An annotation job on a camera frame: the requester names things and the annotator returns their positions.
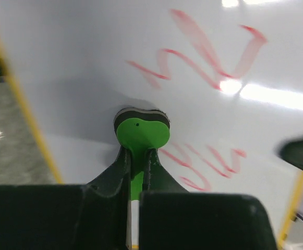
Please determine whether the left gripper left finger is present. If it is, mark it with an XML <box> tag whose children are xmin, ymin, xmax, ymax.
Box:
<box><xmin>0</xmin><ymin>148</ymin><xmax>131</xmax><ymax>249</ymax></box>

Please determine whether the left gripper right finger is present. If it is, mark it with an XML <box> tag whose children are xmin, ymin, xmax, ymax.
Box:
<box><xmin>139</xmin><ymin>149</ymin><xmax>277</xmax><ymax>249</ymax></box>

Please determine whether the green whiteboard eraser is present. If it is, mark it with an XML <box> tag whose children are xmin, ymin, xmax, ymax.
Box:
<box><xmin>114</xmin><ymin>107</ymin><xmax>181</xmax><ymax>249</ymax></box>

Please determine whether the yellow framed whiteboard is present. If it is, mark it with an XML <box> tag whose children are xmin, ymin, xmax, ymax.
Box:
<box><xmin>0</xmin><ymin>1</ymin><xmax>303</xmax><ymax>235</ymax></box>

